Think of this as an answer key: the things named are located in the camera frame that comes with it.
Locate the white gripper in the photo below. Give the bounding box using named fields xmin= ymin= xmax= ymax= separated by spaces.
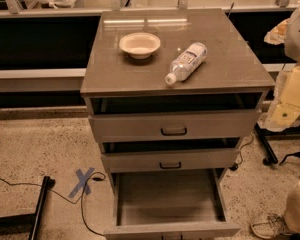
xmin=258 ymin=63 xmax=300 ymax=132

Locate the clear plastic water bottle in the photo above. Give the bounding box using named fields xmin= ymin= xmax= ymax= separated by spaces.
xmin=165 ymin=42 xmax=207 ymax=85

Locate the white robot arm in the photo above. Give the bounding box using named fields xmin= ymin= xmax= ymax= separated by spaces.
xmin=264 ymin=2 xmax=300 ymax=132

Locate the middle grey drawer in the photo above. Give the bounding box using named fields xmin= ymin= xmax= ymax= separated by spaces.
xmin=101 ymin=148 xmax=238 ymax=173

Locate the grey drawer cabinet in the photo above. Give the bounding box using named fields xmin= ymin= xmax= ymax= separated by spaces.
xmin=81 ymin=9 xmax=274 ymax=240

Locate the bottom grey open drawer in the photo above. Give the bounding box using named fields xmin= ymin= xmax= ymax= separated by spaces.
xmin=104 ymin=169 xmax=240 ymax=240

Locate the top grey drawer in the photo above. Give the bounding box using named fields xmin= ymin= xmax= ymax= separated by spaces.
xmin=89 ymin=110 xmax=261 ymax=143

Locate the black metal stand right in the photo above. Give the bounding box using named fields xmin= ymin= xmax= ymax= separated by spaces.
xmin=254 ymin=124 xmax=300 ymax=165

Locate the black metal stand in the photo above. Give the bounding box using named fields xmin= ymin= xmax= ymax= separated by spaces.
xmin=254 ymin=124 xmax=300 ymax=165
xmin=0 ymin=176 xmax=55 ymax=240

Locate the white sneaker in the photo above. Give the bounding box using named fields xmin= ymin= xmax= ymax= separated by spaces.
xmin=250 ymin=213 xmax=291 ymax=239

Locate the white paper bowl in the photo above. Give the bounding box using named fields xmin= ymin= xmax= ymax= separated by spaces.
xmin=119 ymin=32 xmax=161 ymax=59

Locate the blue tape cross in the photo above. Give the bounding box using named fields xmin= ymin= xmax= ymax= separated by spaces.
xmin=68 ymin=167 xmax=94 ymax=198

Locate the black metal stand left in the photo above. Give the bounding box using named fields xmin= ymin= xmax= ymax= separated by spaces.
xmin=0 ymin=176 xmax=55 ymax=240

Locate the black floor cable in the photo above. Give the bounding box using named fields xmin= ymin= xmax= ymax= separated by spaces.
xmin=0 ymin=170 xmax=108 ymax=237

